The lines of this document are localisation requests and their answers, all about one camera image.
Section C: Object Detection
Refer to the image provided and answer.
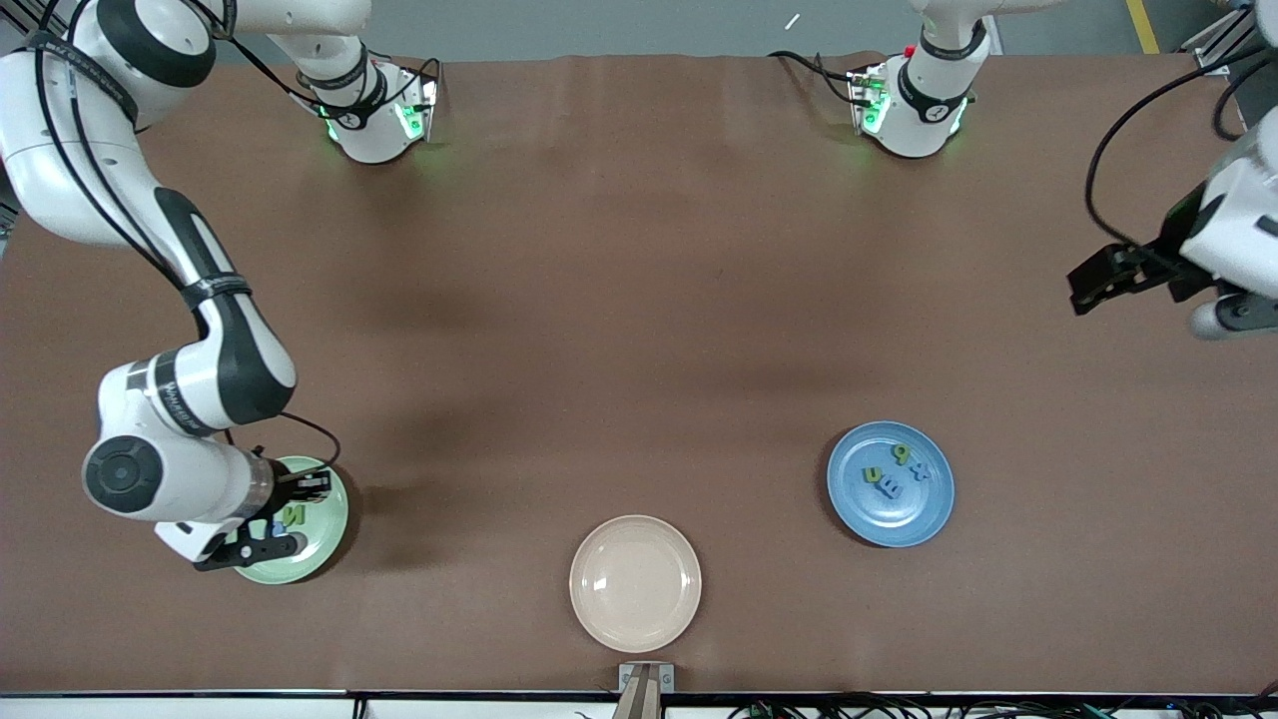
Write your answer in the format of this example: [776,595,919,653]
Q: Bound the green plate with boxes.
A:
[232,456,350,585]

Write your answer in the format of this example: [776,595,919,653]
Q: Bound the brown table mat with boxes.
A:
[0,52,1278,697]

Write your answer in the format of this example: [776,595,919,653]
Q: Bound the blue plate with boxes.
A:
[827,421,956,548]

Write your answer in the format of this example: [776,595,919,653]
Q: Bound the beige plate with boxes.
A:
[569,515,702,654]

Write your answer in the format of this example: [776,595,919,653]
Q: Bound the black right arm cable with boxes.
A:
[20,0,342,475]

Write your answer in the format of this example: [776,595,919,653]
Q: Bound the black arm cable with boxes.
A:
[1084,45,1278,256]
[20,0,342,475]

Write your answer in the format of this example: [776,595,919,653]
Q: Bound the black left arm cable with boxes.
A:
[1084,45,1278,256]

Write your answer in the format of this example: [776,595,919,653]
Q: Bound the aluminium frame profile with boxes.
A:
[1183,10,1261,76]

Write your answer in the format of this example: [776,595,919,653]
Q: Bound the white table frame rail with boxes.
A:
[0,696,1278,719]

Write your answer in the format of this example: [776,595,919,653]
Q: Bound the black base cable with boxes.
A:
[379,52,445,101]
[767,48,862,106]

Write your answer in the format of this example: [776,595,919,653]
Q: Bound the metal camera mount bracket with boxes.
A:
[617,662,677,719]

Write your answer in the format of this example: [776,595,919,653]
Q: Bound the tangled black cables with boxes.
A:
[574,691,1278,719]

